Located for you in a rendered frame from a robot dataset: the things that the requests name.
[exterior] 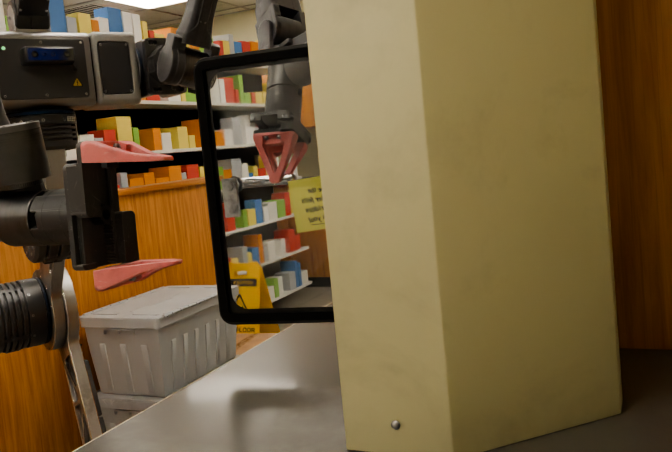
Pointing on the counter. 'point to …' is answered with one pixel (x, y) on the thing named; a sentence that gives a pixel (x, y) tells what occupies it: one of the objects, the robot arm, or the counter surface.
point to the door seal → (215, 188)
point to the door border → (220, 188)
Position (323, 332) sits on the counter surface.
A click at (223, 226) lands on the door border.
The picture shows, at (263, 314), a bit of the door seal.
